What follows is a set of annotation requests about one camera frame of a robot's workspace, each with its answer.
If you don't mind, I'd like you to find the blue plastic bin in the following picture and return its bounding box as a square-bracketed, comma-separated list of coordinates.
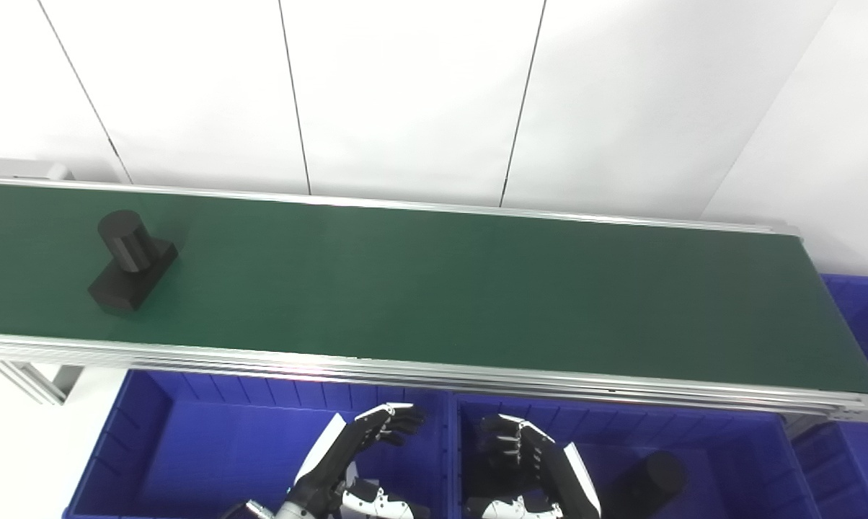
[63, 369, 453, 519]
[448, 393, 824, 519]
[791, 272, 868, 519]

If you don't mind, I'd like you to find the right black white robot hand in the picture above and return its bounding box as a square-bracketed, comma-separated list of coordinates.
[464, 414, 602, 519]

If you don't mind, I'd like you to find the black cylinder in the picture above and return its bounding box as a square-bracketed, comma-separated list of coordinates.
[613, 451, 689, 519]
[87, 210, 180, 319]

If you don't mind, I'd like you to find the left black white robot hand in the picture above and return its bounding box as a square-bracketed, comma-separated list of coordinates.
[288, 403, 428, 519]

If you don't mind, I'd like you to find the green conveyor belt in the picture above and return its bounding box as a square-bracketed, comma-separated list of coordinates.
[0, 157, 868, 425]

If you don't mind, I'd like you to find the aluminium conveyor leg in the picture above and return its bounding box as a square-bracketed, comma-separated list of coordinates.
[0, 358, 84, 406]

